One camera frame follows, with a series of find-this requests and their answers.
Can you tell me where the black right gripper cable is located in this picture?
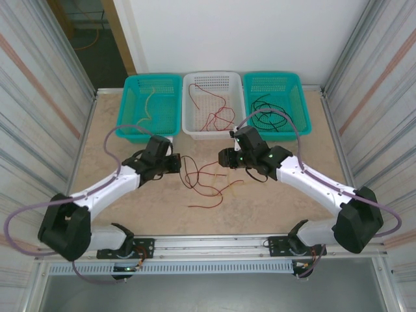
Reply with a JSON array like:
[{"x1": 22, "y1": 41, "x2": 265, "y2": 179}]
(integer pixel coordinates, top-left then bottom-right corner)
[{"x1": 244, "y1": 165, "x2": 271, "y2": 183}]

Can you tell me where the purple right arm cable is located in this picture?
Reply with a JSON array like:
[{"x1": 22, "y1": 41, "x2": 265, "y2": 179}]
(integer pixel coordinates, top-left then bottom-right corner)
[{"x1": 239, "y1": 109, "x2": 402, "y2": 280}]

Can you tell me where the wooden door frame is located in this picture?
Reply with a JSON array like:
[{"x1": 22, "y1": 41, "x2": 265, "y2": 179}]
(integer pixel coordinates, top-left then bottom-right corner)
[{"x1": 100, "y1": 0, "x2": 137, "y2": 75}]

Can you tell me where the white plastic basket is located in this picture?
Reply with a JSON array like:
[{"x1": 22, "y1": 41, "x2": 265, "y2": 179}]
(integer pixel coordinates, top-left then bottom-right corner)
[{"x1": 181, "y1": 70, "x2": 247, "y2": 140}]

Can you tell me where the aluminium table frame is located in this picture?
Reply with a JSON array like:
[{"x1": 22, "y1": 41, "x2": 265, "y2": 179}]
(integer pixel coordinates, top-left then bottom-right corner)
[{"x1": 35, "y1": 84, "x2": 389, "y2": 261}]

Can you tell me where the orange floor cable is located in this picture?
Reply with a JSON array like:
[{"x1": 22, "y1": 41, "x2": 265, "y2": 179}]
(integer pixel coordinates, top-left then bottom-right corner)
[{"x1": 76, "y1": 27, "x2": 103, "y2": 51}]

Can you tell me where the teal plastic basket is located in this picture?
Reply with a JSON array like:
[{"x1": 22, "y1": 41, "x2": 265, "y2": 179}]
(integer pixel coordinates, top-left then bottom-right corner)
[
  {"x1": 242, "y1": 71, "x2": 313, "y2": 142},
  {"x1": 115, "y1": 73, "x2": 183, "y2": 146}
]

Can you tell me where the red cable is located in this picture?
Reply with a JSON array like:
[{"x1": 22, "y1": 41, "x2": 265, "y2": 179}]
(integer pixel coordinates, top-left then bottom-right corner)
[
  {"x1": 187, "y1": 185, "x2": 225, "y2": 209},
  {"x1": 188, "y1": 83, "x2": 201, "y2": 111},
  {"x1": 185, "y1": 172, "x2": 228, "y2": 179},
  {"x1": 194, "y1": 83, "x2": 237, "y2": 133},
  {"x1": 194, "y1": 159, "x2": 224, "y2": 189}
]

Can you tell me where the grey slotted cable duct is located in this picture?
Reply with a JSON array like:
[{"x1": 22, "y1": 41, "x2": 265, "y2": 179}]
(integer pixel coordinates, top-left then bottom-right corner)
[{"x1": 47, "y1": 261, "x2": 295, "y2": 276}]

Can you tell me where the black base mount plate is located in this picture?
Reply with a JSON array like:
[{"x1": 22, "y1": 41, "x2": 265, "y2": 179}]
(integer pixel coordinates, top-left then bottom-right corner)
[
  {"x1": 96, "y1": 238, "x2": 156, "y2": 260},
  {"x1": 266, "y1": 236, "x2": 328, "y2": 257}
]

